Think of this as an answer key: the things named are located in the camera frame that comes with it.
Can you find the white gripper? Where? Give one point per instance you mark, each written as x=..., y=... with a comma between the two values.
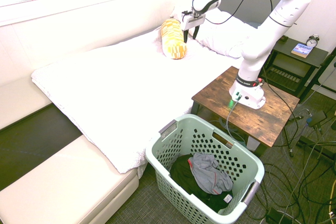
x=193, y=20

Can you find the grey garment with red trim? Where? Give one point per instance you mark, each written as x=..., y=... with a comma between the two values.
x=207, y=176

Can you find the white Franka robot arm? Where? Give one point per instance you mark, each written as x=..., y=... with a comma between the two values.
x=262, y=45

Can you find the mint green laundry basket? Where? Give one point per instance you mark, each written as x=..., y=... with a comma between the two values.
x=152, y=146

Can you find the orange patterned bolster pillow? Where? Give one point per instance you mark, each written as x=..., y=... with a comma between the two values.
x=173, y=40

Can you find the large white pillow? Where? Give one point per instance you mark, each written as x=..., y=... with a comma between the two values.
x=223, y=37

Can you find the grey headboard panel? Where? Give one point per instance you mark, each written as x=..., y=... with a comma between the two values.
x=252, y=9

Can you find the small black box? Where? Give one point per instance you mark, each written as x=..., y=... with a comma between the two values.
x=283, y=39

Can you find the black nightstand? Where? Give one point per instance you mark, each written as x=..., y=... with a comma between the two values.
x=288, y=48

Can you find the white textured blanket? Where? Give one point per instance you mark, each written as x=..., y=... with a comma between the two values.
x=105, y=90

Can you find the blue paperback book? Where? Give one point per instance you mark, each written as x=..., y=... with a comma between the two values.
x=302, y=50

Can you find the rustic brown wooden table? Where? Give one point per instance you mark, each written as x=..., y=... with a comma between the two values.
x=262, y=121

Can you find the black twin-bell alarm clock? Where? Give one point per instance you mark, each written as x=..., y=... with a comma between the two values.
x=312, y=42

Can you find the white box under table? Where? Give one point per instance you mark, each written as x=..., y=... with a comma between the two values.
x=253, y=145

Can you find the black garment with white tag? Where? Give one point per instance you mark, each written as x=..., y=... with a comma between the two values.
x=183, y=176

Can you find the black power adapter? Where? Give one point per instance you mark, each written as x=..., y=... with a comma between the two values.
x=317, y=119

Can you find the black stand base bar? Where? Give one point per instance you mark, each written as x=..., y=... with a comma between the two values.
x=315, y=145

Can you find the cream white bed base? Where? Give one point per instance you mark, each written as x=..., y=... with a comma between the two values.
x=65, y=182

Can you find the black camera stand pole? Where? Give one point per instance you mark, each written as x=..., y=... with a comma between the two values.
x=321, y=73

